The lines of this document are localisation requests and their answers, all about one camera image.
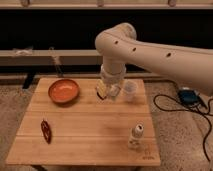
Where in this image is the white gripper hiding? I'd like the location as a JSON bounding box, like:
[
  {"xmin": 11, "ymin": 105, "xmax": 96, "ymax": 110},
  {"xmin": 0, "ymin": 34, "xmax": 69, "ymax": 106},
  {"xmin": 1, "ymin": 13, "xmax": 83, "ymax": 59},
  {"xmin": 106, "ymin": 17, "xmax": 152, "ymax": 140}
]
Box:
[{"xmin": 100, "ymin": 65, "xmax": 125, "ymax": 89}]

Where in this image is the white sponge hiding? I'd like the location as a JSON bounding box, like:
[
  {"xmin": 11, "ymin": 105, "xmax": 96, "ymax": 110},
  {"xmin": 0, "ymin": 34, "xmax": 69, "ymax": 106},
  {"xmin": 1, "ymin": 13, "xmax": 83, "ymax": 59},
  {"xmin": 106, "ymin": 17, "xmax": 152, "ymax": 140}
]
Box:
[{"xmin": 96, "ymin": 80, "xmax": 107, "ymax": 99}]

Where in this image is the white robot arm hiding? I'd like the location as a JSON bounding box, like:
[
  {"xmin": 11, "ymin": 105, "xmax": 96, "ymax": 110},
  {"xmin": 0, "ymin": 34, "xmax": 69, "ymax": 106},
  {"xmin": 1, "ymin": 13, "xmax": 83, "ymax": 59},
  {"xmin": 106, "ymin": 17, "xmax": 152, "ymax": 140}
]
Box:
[{"xmin": 95, "ymin": 23, "xmax": 213, "ymax": 96}]

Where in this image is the orange bowl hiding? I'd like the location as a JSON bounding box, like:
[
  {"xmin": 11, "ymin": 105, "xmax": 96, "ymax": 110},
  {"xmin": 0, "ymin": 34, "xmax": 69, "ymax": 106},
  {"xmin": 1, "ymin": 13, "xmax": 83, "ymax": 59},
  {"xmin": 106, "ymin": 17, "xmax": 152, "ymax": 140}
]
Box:
[{"xmin": 48, "ymin": 79, "xmax": 80, "ymax": 104}]

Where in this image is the wooden table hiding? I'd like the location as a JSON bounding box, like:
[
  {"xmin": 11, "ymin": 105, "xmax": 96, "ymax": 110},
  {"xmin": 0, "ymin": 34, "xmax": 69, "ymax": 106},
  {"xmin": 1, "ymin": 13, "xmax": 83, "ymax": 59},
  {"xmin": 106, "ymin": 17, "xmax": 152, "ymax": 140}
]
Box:
[{"xmin": 6, "ymin": 78, "xmax": 160, "ymax": 166}]

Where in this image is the small white bottle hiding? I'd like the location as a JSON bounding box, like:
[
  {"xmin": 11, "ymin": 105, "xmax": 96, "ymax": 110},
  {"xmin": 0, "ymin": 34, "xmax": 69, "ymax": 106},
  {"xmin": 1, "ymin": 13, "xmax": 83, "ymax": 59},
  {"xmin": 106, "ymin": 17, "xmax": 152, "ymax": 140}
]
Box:
[{"xmin": 128, "ymin": 124, "xmax": 144, "ymax": 149}]

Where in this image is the blue power box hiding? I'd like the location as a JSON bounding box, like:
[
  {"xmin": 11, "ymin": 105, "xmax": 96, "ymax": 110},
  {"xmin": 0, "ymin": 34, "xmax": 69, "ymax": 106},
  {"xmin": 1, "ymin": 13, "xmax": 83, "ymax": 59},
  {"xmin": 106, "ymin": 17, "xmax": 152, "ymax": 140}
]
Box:
[{"xmin": 178, "ymin": 89, "xmax": 199, "ymax": 105}]

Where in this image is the red chili pepper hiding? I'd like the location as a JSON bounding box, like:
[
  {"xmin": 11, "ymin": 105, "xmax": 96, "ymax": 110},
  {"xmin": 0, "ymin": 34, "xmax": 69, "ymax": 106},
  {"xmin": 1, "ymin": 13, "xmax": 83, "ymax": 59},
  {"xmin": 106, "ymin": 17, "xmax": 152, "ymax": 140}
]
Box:
[{"xmin": 41, "ymin": 120, "xmax": 52, "ymax": 144}]

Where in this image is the black cable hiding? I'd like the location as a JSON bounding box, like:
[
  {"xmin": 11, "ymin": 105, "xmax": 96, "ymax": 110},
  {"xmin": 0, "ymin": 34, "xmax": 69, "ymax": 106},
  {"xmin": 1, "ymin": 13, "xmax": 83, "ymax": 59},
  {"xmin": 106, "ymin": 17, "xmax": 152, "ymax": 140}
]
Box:
[{"xmin": 153, "ymin": 77, "xmax": 213, "ymax": 163}]

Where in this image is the wooden rail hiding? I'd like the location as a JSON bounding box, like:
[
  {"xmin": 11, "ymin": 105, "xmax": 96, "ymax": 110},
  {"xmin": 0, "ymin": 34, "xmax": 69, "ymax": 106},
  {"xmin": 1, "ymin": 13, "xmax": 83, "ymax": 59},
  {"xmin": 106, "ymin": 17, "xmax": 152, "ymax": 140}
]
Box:
[{"xmin": 0, "ymin": 49, "xmax": 213, "ymax": 67}]

